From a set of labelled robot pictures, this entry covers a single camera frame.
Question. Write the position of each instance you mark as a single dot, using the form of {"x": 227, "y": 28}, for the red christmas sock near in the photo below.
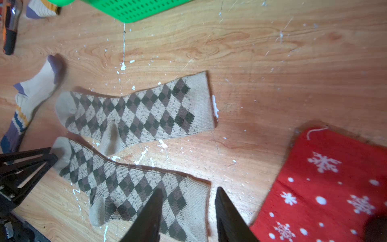
{"x": 330, "y": 189}

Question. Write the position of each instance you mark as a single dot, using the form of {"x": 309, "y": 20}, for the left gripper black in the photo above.
{"x": 20, "y": 172}

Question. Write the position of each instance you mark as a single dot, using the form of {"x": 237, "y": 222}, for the red black ratchet wrench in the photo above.
{"x": 12, "y": 10}

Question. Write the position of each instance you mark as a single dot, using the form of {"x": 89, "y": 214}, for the brown argyle sock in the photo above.
{"x": 176, "y": 109}
{"x": 120, "y": 191}

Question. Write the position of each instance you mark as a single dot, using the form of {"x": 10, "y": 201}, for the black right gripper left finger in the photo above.
{"x": 146, "y": 227}

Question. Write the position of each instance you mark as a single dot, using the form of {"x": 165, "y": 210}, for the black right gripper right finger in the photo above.
{"x": 230, "y": 225}

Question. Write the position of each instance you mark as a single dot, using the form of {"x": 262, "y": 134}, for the green plastic basket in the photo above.
{"x": 129, "y": 11}

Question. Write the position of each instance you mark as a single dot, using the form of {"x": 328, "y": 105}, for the cream striped sock purple toe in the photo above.
{"x": 31, "y": 94}

